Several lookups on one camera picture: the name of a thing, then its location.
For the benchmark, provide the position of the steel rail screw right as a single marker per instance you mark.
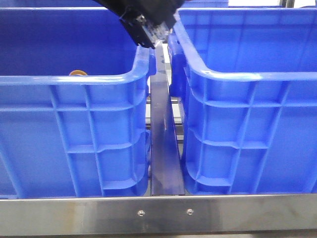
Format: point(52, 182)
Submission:
point(190, 212)

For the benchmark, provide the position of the blue bin front right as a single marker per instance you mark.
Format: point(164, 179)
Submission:
point(247, 83)

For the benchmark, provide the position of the steel shelf front rail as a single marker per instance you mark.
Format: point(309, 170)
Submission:
point(163, 214)

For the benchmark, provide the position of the steel rail screw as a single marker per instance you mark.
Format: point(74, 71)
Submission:
point(141, 213)
point(190, 212)

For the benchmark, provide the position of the blue bin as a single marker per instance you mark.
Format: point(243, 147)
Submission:
point(71, 136)
point(247, 83)

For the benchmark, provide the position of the yellow push button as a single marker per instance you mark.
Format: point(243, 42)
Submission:
point(149, 21)
point(78, 73)

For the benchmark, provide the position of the blue bin front left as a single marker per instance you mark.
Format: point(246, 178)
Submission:
point(71, 136)

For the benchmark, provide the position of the steel rail screw left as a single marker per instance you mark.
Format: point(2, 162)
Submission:
point(141, 213)

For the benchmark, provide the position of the yellow push button lying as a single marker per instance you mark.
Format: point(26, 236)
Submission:
point(78, 73)

